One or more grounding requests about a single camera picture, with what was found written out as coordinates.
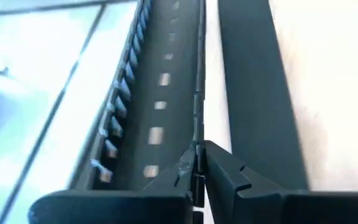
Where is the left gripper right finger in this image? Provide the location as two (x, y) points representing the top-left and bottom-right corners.
(203, 139), (358, 224)

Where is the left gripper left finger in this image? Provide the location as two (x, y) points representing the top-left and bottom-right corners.
(28, 146), (198, 224)

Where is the black slotted cable raceway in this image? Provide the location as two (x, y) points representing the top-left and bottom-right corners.
(68, 0), (207, 224)

